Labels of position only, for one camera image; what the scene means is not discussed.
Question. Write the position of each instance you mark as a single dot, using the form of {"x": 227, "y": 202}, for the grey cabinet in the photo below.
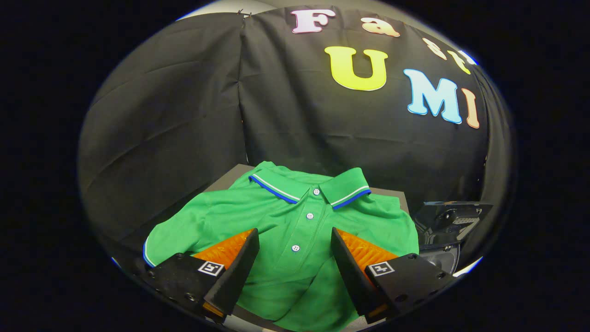
{"x": 230, "y": 177}

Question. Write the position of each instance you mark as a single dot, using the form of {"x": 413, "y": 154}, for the dark grey washing machine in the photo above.
{"x": 442, "y": 258}

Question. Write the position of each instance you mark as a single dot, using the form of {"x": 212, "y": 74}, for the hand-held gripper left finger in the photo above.
{"x": 235, "y": 272}

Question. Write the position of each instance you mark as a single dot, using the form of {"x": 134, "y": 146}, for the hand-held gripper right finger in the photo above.
{"x": 352, "y": 272}

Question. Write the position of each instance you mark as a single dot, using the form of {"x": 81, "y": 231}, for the green polo shirt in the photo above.
{"x": 295, "y": 216}

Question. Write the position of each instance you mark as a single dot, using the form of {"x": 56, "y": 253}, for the black backdrop cloth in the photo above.
{"x": 184, "y": 115}

